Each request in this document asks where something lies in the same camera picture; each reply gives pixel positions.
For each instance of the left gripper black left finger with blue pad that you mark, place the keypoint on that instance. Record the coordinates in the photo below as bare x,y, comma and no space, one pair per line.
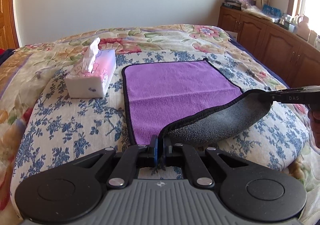
66,193

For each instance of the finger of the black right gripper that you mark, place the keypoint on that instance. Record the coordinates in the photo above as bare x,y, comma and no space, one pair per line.
308,95

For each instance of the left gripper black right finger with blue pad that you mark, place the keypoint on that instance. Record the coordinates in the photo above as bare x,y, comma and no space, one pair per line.
249,190

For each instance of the purple and grey towel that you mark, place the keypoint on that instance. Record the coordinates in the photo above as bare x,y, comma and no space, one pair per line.
189,102

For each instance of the person's right hand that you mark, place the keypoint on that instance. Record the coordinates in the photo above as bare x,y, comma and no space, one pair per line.
314,117

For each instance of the wooden sideboard cabinet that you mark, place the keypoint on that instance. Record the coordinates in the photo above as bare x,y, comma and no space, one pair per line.
284,53

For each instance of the blue floral white quilt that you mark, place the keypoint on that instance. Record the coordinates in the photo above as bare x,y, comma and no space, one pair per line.
62,129

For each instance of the clutter pile on cabinet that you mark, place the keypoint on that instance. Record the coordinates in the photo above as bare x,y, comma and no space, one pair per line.
307,10

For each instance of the white pink tissue box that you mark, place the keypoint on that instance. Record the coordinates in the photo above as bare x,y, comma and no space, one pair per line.
91,77

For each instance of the large floral bed blanket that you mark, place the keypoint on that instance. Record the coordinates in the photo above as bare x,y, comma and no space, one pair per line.
27,72

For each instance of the wooden door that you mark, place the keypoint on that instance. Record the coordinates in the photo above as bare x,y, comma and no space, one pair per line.
7,26

